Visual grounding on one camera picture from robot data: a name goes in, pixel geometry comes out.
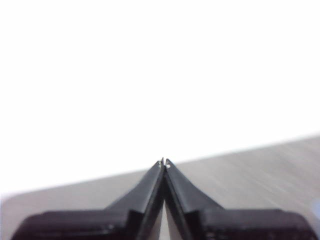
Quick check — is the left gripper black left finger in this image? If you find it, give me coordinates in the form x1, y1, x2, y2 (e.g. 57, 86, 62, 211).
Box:
11, 157, 165, 240

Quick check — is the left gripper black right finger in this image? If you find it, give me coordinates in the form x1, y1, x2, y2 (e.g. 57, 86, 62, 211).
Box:
163, 157, 318, 240

